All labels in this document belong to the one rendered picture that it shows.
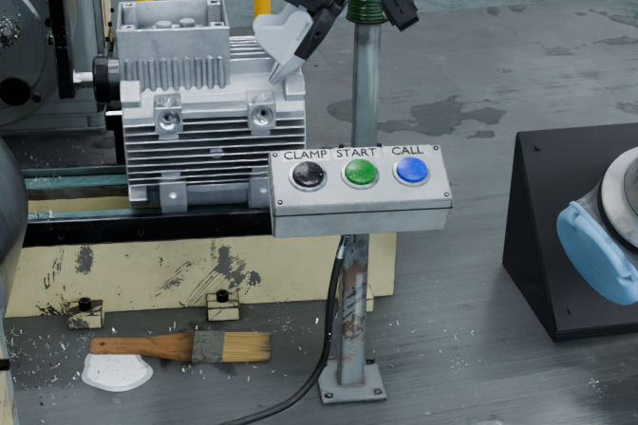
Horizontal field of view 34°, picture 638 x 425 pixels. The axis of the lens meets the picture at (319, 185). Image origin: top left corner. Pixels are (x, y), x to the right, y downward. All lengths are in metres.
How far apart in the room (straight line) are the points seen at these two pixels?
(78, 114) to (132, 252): 0.52
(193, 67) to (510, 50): 1.05
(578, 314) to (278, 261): 0.35
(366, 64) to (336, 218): 0.57
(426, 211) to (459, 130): 0.74
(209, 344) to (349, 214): 0.29
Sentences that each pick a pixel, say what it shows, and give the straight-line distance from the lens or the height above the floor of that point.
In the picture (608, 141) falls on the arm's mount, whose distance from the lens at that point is 1.34.
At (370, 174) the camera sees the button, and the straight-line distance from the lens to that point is 1.00.
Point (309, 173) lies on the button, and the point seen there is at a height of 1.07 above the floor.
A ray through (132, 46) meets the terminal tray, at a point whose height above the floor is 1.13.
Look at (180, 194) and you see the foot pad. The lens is 1.18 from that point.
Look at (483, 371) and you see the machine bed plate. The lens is 1.20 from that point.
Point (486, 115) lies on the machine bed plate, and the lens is 1.81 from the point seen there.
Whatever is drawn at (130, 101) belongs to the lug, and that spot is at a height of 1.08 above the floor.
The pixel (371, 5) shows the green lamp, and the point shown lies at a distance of 1.51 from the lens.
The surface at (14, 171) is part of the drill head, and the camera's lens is 1.02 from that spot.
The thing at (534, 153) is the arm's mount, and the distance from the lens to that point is 1.30.
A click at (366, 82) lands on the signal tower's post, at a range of 1.56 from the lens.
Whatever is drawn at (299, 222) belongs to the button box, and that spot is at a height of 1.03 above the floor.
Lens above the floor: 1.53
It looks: 28 degrees down
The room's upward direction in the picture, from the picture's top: 1 degrees clockwise
